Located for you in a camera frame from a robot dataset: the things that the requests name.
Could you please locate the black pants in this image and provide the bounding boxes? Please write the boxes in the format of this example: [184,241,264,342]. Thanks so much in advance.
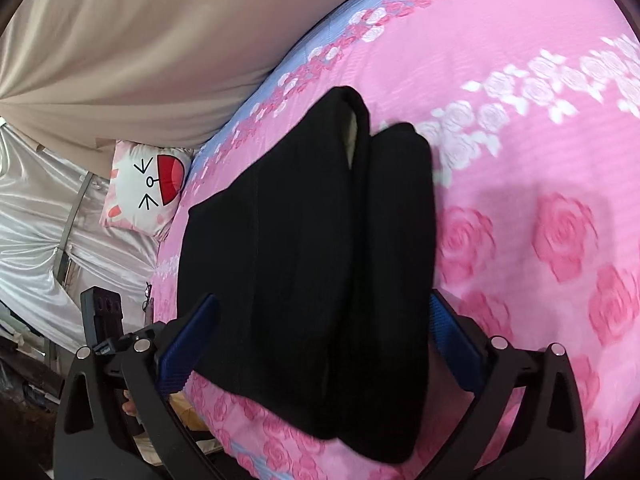
[177,87,437,465]

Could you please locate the person's left hand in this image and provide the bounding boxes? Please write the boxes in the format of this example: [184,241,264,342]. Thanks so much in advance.
[122,390,138,417]

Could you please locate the silver satin drape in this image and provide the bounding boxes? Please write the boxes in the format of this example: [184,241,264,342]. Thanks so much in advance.
[1,125,158,352]

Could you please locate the white cartoon face pillow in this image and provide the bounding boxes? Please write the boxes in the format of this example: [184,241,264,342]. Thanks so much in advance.
[100,141,192,240]

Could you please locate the pink rose bed sheet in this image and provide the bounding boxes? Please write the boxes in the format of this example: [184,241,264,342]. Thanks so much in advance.
[152,0,639,471]

